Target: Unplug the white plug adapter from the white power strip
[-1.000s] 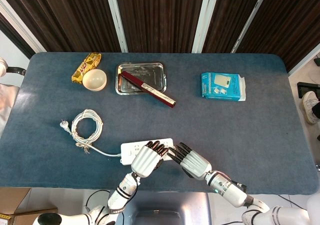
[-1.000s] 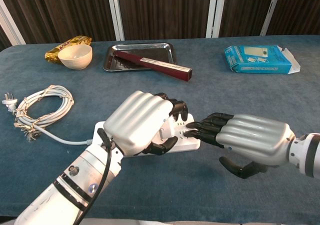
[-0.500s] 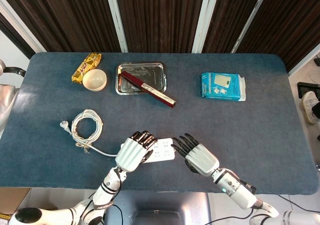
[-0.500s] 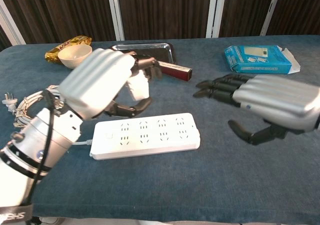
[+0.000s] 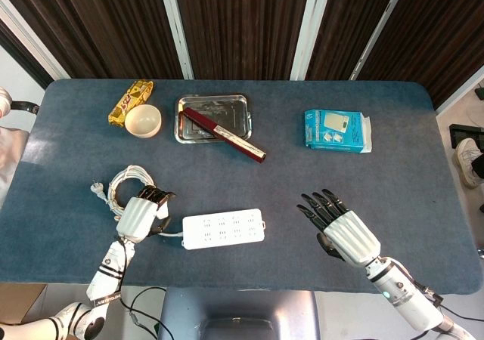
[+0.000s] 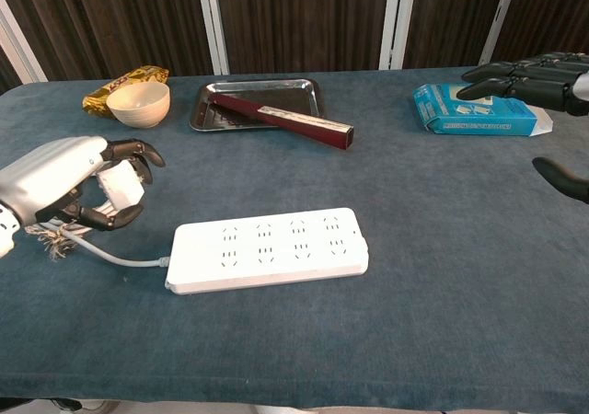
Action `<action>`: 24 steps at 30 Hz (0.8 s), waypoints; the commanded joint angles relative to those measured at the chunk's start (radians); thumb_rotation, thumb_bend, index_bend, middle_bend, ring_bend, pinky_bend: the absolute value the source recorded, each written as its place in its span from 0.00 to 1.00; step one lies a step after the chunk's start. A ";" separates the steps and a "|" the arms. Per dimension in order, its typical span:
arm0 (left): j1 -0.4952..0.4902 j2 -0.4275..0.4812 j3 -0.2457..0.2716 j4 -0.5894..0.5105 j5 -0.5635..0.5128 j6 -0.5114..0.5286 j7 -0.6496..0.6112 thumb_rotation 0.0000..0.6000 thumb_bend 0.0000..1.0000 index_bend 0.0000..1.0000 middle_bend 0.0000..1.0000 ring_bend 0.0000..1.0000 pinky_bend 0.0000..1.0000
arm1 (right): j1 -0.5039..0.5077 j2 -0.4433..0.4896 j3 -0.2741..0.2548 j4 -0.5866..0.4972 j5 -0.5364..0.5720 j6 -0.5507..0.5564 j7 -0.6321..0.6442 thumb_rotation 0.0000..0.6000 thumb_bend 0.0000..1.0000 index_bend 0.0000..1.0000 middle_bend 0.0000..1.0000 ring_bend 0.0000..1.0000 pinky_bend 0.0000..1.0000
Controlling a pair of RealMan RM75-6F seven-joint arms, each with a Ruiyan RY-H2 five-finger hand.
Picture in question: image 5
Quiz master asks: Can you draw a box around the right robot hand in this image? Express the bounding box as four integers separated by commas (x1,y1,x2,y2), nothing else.
296,188,382,269

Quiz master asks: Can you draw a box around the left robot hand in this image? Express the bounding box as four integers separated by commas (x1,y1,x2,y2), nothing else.
115,185,177,243

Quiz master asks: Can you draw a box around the white power strip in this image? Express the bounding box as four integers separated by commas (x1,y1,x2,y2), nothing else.
181,208,266,251

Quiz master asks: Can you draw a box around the cream bowl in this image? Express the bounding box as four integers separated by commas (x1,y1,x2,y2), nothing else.
124,104,163,140

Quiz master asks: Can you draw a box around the blue cardboard scale box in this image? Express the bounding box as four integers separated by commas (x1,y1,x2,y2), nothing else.
303,108,374,154

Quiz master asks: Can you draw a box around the blue table cloth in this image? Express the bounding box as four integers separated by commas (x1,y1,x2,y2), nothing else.
0,78,481,295

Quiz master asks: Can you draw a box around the gold snack packet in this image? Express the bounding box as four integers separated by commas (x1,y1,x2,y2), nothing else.
107,79,155,128

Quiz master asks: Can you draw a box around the dark red long box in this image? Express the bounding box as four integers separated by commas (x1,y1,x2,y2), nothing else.
181,107,268,165

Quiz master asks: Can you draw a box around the grey robot torso base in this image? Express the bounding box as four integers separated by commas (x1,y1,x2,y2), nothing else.
157,289,323,340

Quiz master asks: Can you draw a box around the brown cardboard box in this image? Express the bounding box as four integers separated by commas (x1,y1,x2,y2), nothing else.
0,283,48,326

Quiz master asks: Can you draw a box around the white sneaker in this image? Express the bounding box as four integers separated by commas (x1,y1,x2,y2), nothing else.
455,138,484,189

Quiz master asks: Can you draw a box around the shiny metal tray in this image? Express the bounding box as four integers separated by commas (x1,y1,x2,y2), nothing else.
174,93,253,144

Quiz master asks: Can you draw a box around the black stand base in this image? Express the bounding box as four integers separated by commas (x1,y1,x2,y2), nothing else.
448,123,484,149

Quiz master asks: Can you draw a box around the white power cable with plug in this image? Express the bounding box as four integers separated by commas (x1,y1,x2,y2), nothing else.
89,165,186,240

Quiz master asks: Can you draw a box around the black floor cable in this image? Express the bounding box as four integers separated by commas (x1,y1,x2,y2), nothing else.
119,286,168,340

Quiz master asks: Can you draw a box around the black handle bar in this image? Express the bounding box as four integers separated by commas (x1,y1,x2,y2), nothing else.
9,100,41,115

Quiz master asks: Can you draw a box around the dark screen panel white frame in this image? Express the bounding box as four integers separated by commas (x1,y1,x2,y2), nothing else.
347,0,484,110
0,0,194,88
290,0,411,81
172,0,334,81

